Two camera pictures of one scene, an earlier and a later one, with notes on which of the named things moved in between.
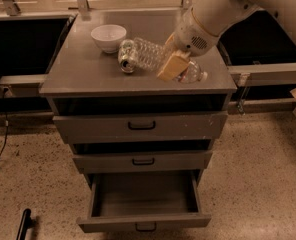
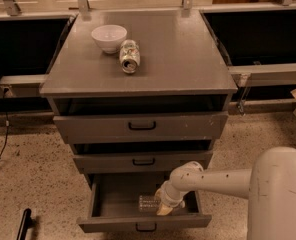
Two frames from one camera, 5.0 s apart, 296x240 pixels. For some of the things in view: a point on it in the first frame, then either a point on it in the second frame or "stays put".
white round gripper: [192, 36] → [169, 197]
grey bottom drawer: [140, 201] stays put
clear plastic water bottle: [151, 55] → [146, 203]
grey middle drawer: [142, 162] stays put
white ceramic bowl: [109, 37] stays put
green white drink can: [127, 55] stays put
